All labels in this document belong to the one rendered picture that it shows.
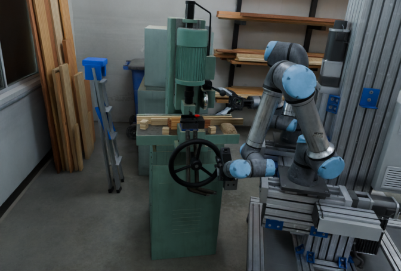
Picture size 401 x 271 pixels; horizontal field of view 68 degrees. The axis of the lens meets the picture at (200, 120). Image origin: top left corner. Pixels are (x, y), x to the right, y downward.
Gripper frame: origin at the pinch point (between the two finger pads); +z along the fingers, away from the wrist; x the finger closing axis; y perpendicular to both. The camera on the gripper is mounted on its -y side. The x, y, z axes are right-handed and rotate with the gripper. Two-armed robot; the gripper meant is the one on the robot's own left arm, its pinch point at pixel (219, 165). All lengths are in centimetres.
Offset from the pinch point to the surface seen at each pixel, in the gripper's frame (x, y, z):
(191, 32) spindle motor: -13, -70, -4
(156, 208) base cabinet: -30, 25, 42
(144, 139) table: -37.9, -16.0, 18.1
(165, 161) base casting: -25.6, -3.7, 25.3
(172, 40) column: -20, -77, 22
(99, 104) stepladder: -72, -52, 92
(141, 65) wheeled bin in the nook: -40, -119, 181
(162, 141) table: -27.6, -14.9, 18.7
